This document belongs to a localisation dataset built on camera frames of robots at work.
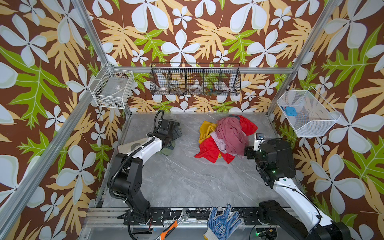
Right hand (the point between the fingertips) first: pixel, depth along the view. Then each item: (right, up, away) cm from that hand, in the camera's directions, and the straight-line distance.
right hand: (252, 143), depth 82 cm
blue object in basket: (+25, +18, +4) cm, 31 cm away
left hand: (-45, +6, +11) cm, 47 cm away
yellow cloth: (-24, +8, +17) cm, 31 cm away
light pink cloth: (-15, -1, +11) cm, 19 cm away
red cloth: (-23, -6, +11) cm, 26 cm away
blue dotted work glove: (-20, -39, -12) cm, 46 cm away
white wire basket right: (+32, +16, -1) cm, 36 cm away
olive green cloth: (-50, -7, +13) cm, 52 cm away
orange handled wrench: (-44, -39, -12) cm, 60 cm away
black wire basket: (-31, +41, +16) cm, 54 cm away
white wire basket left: (-80, +32, +4) cm, 86 cm away
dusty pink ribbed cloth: (-11, +6, +8) cm, 15 cm away
